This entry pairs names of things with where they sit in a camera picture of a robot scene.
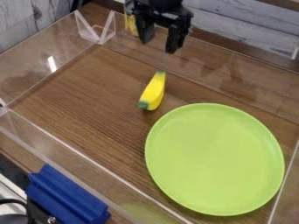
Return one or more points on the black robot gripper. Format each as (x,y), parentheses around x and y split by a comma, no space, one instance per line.
(165,13)

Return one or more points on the yellow toy banana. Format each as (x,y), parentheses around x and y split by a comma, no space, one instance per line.
(152,95)

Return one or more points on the green round plate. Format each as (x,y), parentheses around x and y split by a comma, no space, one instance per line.
(213,159)

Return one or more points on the yellow labelled tin can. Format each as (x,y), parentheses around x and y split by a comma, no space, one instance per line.
(130,24)

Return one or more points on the blue plastic block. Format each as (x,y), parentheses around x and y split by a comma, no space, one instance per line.
(64,199)

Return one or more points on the clear acrylic triangle bracket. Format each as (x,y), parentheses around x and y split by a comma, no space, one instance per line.
(94,33)

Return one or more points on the clear acrylic enclosure walls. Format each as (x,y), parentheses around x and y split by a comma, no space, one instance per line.
(69,114)

